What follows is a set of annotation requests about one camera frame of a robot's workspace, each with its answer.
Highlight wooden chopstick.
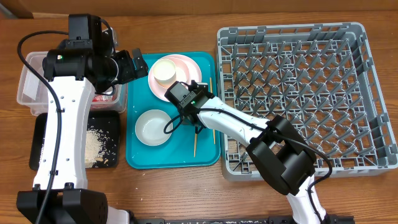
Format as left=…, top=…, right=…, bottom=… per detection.
left=209, top=77, right=216, bottom=145
left=193, top=133, right=198, bottom=157

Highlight red snack wrapper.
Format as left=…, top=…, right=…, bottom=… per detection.
left=93, top=95, right=113, bottom=103

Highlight grey bowl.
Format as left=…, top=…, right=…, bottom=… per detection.
left=135, top=110, right=171, bottom=146

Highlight rice grains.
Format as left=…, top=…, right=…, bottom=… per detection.
left=85, top=129, right=114, bottom=168

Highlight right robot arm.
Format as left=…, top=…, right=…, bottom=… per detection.
left=165, top=82, right=332, bottom=223

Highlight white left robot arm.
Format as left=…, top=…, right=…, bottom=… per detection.
left=16, top=14, right=149, bottom=223

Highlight clear plastic waste bin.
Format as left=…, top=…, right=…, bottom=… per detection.
left=17, top=52, right=128, bottom=116

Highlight grey dishwasher rack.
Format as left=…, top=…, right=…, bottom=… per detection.
left=216, top=22, right=397, bottom=177

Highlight cream cup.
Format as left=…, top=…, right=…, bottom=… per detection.
left=153, top=58, right=177, bottom=88

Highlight pink plate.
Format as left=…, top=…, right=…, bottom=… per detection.
left=148, top=54, right=201, bottom=102

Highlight pink bowl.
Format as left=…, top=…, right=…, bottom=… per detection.
left=167, top=57, right=189, bottom=82

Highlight teal serving tray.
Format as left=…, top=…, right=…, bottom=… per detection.
left=125, top=51, right=221, bottom=170

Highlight black plastic tray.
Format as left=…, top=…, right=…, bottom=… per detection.
left=29, top=111, right=121, bottom=171

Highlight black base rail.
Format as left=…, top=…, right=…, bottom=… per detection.
left=131, top=215, right=355, bottom=224

